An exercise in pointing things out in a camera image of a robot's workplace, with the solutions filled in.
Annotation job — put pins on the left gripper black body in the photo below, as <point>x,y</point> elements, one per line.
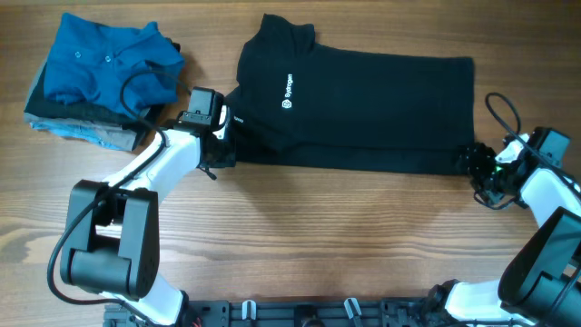
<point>225,153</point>

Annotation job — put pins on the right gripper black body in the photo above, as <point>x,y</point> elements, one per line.
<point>487,174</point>

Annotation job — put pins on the black polo shirt white logo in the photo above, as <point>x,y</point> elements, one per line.
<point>301,103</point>

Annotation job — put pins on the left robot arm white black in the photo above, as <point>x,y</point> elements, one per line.
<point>111,242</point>

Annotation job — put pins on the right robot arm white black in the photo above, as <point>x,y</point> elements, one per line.
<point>540,286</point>

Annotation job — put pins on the grey folded garment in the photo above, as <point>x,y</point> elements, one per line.
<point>122,129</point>

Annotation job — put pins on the blue folded polo shirt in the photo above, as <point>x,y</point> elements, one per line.
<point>154,85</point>

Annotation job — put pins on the light blue folded garment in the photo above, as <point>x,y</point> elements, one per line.
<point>88,134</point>

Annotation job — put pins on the dark charcoal folded garment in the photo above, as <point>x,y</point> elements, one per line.
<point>85,86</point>

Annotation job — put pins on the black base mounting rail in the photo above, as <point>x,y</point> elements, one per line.
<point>388,312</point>

